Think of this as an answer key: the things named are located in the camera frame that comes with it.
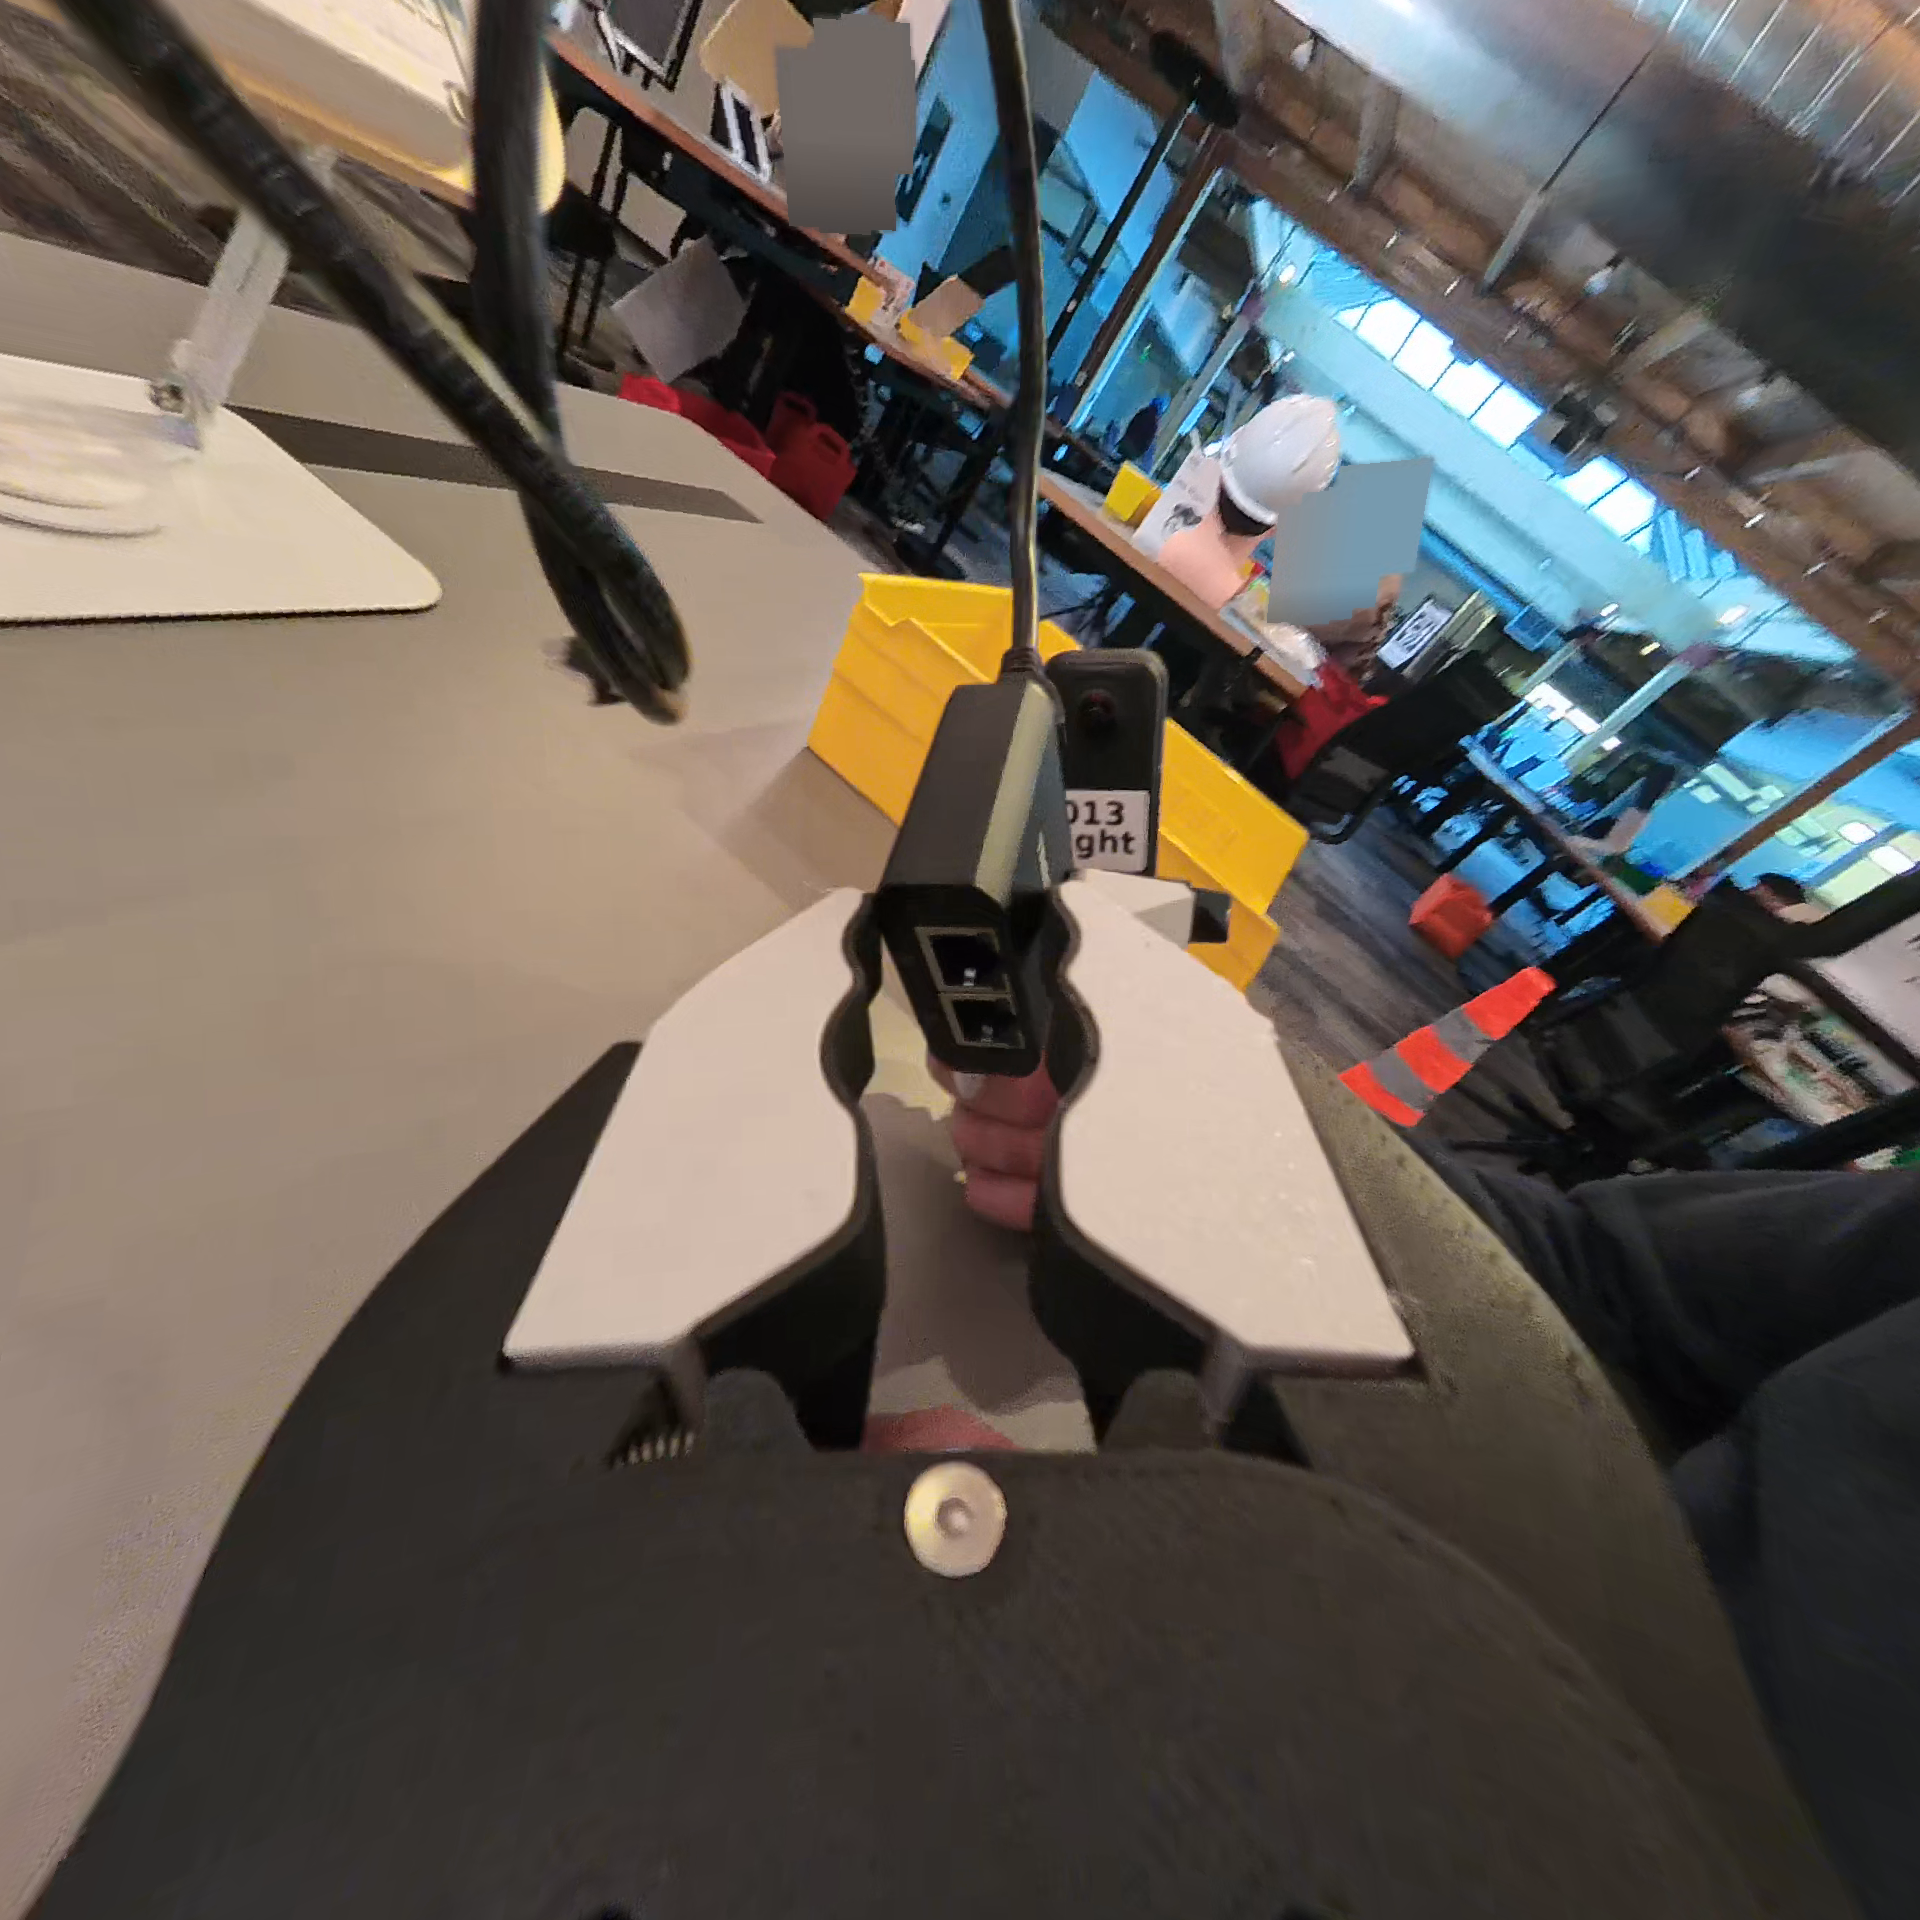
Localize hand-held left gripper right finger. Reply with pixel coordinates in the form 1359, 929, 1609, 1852
1033, 891, 1427, 1447

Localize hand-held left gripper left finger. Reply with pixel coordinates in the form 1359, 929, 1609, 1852
502, 889, 893, 1454

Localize black pigtail ethernet adapter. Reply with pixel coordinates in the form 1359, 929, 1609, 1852
875, 0, 1079, 1080

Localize yellow plastic bin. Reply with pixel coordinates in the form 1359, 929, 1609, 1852
809, 575, 1311, 993

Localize black ethernet cable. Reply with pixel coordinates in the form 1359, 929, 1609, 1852
83, 0, 695, 724

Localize person's right hand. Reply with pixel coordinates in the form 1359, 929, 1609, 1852
929, 1052, 1070, 1234

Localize pink mannequin head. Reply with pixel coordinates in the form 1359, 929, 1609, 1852
1164, 495, 1278, 609

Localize wooden office desk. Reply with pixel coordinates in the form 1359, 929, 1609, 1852
1033, 466, 1313, 708

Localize red cloth on chair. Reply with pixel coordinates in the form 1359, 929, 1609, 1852
1282, 658, 1389, 783

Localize white product box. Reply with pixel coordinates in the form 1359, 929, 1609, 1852
1134, 450, 1226, 551

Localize orange traffic cone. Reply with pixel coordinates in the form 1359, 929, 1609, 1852
1340, 963, 1559, 1129

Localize black office chair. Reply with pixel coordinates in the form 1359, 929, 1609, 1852
1286, 654, 1521, 845

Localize white hard hat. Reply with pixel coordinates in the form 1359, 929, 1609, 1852
1217, 390, 1341, 526

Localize white paper sheet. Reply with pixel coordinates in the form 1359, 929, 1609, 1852
611, 237, 748, 384

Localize instruction board on white stand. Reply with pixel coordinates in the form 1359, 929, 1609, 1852
0, 0, 573, 623

